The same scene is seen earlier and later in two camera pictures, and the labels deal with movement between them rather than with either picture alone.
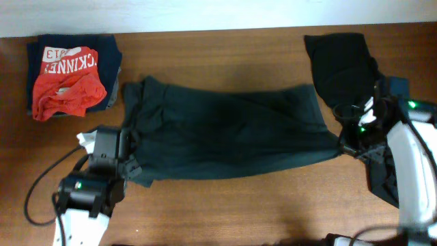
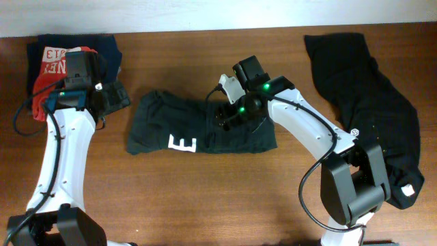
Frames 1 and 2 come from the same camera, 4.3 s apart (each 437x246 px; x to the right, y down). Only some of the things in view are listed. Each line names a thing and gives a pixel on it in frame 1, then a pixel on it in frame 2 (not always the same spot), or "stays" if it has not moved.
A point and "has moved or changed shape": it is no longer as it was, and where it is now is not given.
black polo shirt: x=347 y=74 stays
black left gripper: x=134 y=167 -> x=117 y=94
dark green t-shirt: x=184 y=129 has moved or changed shape
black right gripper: x=374 y=154 -> x=229 y=118
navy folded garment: x=108 y=63 stays
